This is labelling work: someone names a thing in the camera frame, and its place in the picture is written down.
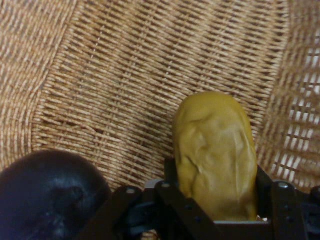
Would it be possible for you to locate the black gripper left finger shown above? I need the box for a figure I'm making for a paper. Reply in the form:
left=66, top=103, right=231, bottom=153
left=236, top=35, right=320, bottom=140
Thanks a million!
left=79, top=157, right=218, bottom=240

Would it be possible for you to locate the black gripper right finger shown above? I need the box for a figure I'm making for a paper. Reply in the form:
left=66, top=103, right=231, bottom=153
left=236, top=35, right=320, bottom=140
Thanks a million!
left=254, top=164, right=320, bottom=240

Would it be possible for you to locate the yellow-brown potato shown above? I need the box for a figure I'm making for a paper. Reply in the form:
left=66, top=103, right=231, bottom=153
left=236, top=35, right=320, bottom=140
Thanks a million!
left=171, top=91, right=259, bottom=222

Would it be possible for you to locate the dark purple onion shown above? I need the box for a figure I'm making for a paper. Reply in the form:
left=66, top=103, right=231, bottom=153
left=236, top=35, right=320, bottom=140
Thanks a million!
left=0, top=149, right=112, bottom=240

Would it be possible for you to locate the woven wicker basket with handles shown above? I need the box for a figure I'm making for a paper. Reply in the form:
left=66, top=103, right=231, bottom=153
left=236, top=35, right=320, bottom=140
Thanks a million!
left=0, top=0, right=320, bottom=240

